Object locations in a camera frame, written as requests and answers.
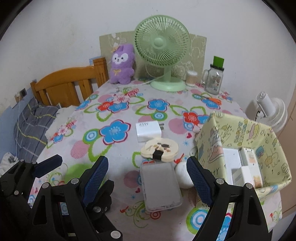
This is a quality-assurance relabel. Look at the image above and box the white earbuds case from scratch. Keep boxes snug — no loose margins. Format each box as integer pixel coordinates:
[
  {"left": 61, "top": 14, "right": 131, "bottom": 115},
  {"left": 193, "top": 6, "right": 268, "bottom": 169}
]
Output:
[{"left": 175, "top": 162, "right": 194, "bottom": 189}]

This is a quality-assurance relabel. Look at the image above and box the yellow cartoon paper box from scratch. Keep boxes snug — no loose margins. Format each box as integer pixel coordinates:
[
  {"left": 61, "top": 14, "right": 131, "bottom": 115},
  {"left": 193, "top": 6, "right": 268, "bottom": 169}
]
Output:
[{"left": 195, "top": 111, "right": 292, "bottom": 199}]

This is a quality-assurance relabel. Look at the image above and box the cotton swab container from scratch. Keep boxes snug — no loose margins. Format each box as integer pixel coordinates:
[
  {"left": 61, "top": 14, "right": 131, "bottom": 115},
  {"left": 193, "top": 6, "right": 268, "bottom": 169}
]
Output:
[{"left": 185, "top": 70, "right": 198, "bottom": 86}]

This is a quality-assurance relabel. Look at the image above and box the cream bear compact mirror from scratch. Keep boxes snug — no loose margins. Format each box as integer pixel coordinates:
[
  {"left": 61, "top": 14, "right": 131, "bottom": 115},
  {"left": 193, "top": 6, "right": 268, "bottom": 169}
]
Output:
[{"left": 140, "top": 138, "right": 179, "bottom": 163}]

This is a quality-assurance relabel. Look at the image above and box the green desk fan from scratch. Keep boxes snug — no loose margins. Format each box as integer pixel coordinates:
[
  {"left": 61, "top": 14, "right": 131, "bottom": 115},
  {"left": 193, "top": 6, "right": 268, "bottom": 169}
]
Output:
[{"left": 134, "top": 15, "right": 191, "bottom": 92}]

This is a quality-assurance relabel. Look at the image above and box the white floor fan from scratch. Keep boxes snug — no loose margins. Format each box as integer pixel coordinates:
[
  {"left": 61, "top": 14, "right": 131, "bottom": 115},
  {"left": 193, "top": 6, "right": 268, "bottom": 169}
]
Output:
[{"left": 255, "top": 91, "right": 288, "bottom": 133}]

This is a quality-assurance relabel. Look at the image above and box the wall power outlet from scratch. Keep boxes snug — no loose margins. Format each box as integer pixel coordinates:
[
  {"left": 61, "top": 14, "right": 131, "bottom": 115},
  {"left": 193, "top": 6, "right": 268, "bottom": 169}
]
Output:
[{"left": 15, "top": 88, "right": 27, "bottom": 102}]

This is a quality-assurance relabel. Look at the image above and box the white box inside paper box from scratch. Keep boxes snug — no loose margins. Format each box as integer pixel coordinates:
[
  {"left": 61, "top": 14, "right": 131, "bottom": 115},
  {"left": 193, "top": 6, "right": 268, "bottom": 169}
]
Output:
[{"left": 223, "top": 148, "right": 242, "bottom": 185}]

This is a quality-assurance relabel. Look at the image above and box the white rectangular device box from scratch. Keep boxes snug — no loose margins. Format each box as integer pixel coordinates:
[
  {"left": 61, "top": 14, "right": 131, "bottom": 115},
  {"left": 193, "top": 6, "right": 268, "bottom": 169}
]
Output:
[{"left": 239, "top": 148, "right": 263, "bottom": 188}]

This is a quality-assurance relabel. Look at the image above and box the white 45W charger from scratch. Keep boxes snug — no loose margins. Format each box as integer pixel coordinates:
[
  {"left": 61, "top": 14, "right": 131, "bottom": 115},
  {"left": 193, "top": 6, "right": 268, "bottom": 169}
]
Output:
[{"left": 135, "top": 120, "right": 162, "bottom": 143}]

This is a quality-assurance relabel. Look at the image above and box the grey plaid pillow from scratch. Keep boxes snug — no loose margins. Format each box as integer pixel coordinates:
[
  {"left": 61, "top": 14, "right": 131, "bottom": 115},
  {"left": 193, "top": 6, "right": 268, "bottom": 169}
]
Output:
[{"left": 14, "top": 97, "right": 59, "bottom": 163}]

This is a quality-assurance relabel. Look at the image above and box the floral tablecloth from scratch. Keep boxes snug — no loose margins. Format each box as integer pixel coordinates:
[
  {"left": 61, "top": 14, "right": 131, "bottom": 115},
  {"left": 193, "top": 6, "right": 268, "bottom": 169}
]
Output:
[{"left": 28, "top": 81, "right": 283, "bottom": 241}]

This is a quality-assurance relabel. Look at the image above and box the glass mason jar mug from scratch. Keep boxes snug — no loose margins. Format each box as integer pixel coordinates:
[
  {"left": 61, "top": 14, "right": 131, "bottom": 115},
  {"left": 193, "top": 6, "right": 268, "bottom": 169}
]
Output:
[{"left": 202, "top": 56, "right": 224, "bottom": 95}]

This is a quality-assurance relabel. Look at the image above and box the purple plush bunny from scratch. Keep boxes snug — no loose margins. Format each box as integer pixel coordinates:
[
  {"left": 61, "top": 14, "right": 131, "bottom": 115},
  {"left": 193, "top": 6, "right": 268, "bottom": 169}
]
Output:
[{"left": 109, "top": 44, "right": 135, "bottom": 85}]

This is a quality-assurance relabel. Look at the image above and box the beige patterned wall board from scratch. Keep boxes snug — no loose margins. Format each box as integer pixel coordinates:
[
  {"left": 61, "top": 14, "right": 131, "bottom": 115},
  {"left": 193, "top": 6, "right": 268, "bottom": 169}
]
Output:
[{"left": 99, "top": 31, "right": 207, "bottom": 83}]

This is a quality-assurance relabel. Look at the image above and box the beige door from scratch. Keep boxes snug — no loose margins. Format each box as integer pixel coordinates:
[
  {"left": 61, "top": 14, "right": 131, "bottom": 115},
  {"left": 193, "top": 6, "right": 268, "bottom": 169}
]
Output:
[{"left": 278, "top": 90, "right": 296, "bottom": 217}]

